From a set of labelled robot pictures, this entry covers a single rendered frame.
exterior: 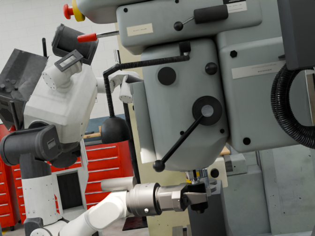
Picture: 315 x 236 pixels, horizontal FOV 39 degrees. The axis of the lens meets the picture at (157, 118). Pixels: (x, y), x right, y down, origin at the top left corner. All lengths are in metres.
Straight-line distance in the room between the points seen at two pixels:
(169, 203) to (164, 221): 1.84
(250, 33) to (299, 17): 0.26
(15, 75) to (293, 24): 0.97
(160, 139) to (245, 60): 0.28
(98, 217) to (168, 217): 1.78
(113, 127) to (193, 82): 0.22
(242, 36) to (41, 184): 0.72
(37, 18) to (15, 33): 0.61
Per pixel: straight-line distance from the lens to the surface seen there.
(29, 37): 10.76
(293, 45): 0.82
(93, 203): 5.93
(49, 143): 1.38
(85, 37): 1.28
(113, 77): 1.81
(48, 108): 1.43
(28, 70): 1.52
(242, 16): 1.06
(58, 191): 1.77
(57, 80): 1.37
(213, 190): 1.57
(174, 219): 2.99
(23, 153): 1.38
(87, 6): 1.08
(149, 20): 1.05
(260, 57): 1.06
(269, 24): 1.08
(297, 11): 0.82
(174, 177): 2.93
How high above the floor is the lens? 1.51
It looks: 3 degrees down
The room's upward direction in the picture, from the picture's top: 9 degrees counter-clockwise
